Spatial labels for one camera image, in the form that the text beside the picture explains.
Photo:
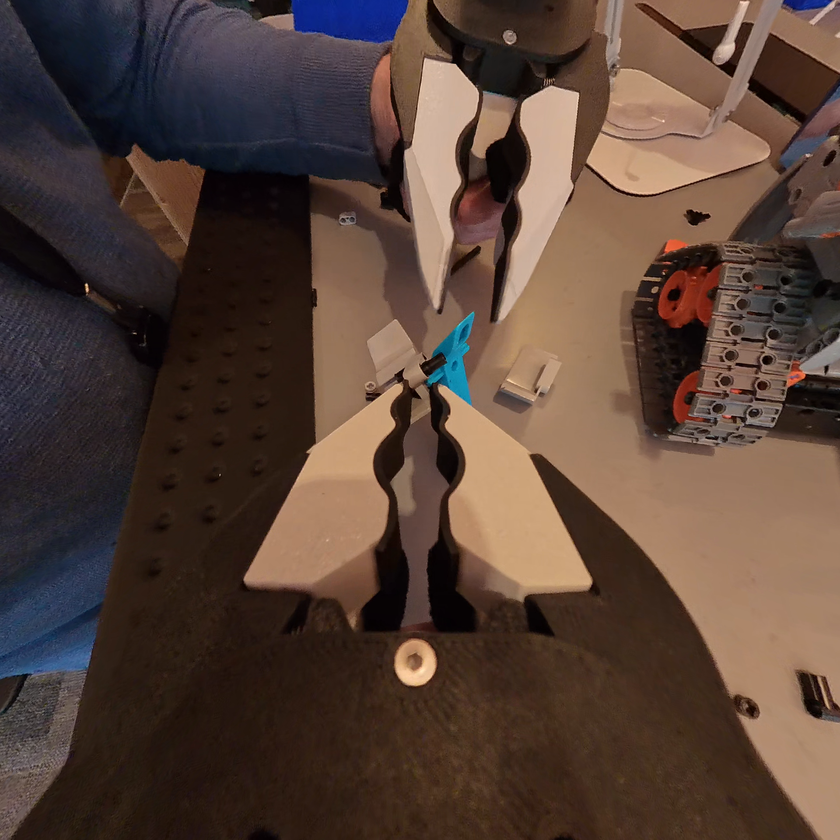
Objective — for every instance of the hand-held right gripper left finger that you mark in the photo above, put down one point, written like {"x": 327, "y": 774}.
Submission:
{"x": 321, "y": 518}

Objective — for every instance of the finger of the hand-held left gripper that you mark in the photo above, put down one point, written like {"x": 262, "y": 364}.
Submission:
{"x": 551, "y": 157}
{"x": 433, "y": 144}

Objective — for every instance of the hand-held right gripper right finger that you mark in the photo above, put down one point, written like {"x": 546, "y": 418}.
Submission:
{"x": 518, "y": 518}

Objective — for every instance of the grey curved panel assembly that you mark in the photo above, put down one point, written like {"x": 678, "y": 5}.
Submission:
{"x": 390, "y": 351}
{"x": 525, "y": 377}

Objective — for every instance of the teal separator tool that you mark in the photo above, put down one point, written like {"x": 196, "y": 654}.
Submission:
{"x": 456, "y": 367}

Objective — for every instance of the short black pin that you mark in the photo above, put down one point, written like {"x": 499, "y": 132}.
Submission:
{"x": 433, "y": 363}

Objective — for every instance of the dark grey track link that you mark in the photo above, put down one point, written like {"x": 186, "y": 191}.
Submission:
{"x": 817, "y": 695}

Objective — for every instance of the person's left forearm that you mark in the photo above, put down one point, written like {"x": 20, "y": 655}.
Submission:
{"x": 262, "y": 85}

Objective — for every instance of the person's left hand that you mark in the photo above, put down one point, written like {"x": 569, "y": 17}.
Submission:
{"x": 476, "y": 216}

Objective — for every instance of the blue storage bin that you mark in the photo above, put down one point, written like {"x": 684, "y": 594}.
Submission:
{"x": 341, "y": 13}

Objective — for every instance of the long black axle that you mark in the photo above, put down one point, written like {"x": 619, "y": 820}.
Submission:
{"x": 466, "y": 257}

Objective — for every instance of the black perforated chair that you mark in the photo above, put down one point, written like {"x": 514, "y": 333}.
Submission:
{"x": 216, "y": 328}

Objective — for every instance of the grey orange tracked toy robot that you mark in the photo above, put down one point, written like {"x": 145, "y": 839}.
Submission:
{"x": 741, "y": 328}

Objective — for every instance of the dark blue robot kit box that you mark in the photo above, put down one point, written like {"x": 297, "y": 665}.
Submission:
{"x": 810, "y": 131}

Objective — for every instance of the brown cardboard box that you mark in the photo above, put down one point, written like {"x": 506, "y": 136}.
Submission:
{"x": 164, "y": 190}

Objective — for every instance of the person's dark clothing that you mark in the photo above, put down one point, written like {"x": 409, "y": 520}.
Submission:
{"x": 59, "y": 394}

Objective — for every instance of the small black bush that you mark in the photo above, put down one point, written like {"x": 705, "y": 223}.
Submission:
{"x": 746, "y": 705}

